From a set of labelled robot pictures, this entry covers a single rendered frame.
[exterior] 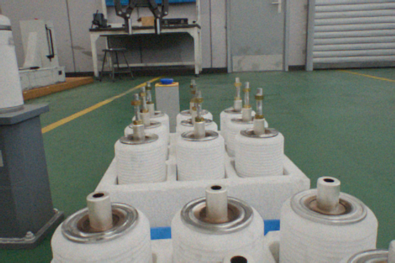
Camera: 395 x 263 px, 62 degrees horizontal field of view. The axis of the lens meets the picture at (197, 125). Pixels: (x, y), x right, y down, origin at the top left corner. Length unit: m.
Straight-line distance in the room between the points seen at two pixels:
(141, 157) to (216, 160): 0.14
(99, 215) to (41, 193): 0.53
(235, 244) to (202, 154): 0.31
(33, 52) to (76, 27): 2.12
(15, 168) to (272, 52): 5.12
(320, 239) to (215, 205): 0.10
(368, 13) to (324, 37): 0.73
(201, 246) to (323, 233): 0.12
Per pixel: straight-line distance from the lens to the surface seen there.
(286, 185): 0.62
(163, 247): 0.43
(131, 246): 0.33
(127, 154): 0.61
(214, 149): 0.61
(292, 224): 0.36
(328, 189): 0.36
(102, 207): 0.34
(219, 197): 0.33
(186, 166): 0.62
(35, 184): 0.84
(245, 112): 0.76
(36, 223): 0.86
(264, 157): 0.62
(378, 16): 6.05
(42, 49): 4.21
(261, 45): 5.62
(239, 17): 5.62
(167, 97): 1.00
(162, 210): 0.61
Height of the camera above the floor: 0.42
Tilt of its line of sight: 13 degrees down
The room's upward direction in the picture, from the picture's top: 2 degrees counter-clockwise
